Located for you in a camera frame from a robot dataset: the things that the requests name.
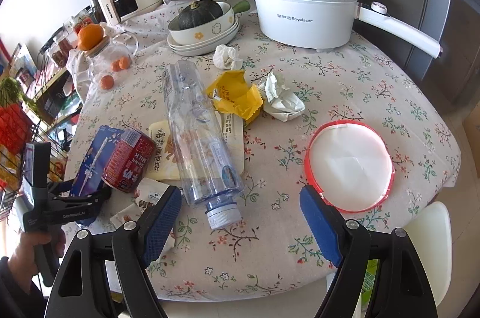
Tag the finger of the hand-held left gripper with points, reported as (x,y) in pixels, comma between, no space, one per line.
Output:
(90,198)
(60,186)

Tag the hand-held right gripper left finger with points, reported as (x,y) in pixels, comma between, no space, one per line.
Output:
(161,224)

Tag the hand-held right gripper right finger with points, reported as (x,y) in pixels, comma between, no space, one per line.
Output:
(320,224)

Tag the blue drink carton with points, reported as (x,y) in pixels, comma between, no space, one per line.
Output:
(95,156)

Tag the clear plastic bottle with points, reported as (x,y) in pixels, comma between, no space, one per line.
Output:
(198,153)

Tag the white tissue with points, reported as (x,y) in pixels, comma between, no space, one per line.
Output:
(225,57)

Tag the person's left forearm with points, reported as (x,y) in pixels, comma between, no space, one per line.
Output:
(11,297)

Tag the person's left hand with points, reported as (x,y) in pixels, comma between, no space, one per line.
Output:
(22,254)

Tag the white snack wrapper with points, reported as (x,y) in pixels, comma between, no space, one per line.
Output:
(150,194)

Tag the small white wrapper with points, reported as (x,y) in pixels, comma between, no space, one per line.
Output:
(125,216)

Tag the red drink can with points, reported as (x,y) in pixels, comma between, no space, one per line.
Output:
(127,160)

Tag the red-rimmed white round lid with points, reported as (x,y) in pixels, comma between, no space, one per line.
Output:
(348,164)

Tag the cream snack packet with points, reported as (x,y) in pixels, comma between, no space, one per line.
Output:
(159,153)

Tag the red woven basket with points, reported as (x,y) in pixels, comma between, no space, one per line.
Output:
(13,126)

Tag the floral tablecloth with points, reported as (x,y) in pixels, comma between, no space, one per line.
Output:
(262,168)

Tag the green plant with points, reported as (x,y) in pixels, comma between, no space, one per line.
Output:
(15,89)

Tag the white chair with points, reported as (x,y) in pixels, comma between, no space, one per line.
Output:
(431,235)

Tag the small tangerine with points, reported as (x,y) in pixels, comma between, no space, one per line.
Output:
(125,62)
(116,65)
(107,82)

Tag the crumpled white green paper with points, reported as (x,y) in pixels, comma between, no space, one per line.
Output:
(281,100)

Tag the glass jar with red contents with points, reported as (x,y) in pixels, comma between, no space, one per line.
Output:
(59,53)

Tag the bamboo jar lid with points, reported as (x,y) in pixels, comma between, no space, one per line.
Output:
(99,49)

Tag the yellow crumpled wrapper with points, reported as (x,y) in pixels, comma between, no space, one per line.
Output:
(232,92)

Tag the large orange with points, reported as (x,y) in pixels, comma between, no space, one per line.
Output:
(90,36)

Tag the red label glass jar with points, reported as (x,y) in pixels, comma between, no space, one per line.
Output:
(83,26)

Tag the cardboard box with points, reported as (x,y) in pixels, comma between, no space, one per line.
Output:
(473,138)

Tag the cream plate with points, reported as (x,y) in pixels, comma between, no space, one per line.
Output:
(210,51)

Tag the stack of white bowls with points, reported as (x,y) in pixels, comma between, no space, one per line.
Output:
(230,36)

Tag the white electric pot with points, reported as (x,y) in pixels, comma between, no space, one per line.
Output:
(300,17)

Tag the dark green kabocha squash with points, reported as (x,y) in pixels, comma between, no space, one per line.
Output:
(198,16)

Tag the grey refrigerator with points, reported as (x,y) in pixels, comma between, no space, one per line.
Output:
(442,21)

